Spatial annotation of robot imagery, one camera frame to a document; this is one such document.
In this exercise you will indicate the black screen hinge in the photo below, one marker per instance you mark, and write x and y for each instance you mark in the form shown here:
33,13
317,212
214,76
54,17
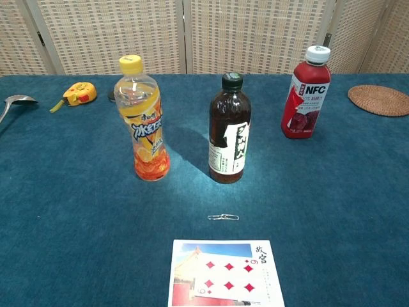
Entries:
40,38
326,40

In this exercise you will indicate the dark brown tea bottle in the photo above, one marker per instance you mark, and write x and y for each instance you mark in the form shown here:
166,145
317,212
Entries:
228,128

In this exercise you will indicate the silver paper clip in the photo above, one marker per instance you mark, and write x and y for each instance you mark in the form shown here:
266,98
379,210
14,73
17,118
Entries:
232,217
215,217

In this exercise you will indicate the yellow tape measure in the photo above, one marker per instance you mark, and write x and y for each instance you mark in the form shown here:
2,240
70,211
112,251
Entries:
80,93

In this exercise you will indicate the diamonds playing card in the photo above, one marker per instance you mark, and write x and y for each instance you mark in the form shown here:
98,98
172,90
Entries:
228,276

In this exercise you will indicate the white palace postcard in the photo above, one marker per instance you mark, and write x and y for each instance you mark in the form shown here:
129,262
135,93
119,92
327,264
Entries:
187,256

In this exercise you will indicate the blue velvet table cloth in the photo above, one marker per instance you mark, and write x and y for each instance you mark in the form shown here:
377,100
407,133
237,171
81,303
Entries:
80,224

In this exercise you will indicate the orange iced tea bottle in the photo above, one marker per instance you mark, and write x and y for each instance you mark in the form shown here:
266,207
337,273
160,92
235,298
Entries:
143,128

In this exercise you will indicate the red NFC juice bottle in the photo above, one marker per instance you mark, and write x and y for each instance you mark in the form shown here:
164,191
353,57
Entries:
300,105

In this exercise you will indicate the round woven rattan coaster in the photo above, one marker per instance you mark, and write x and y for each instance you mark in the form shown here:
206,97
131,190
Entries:
380,99

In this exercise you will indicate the woven folding screen panel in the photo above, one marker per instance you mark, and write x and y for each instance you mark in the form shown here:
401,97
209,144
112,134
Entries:
394,41
108,32
16,35
255,32
354,35

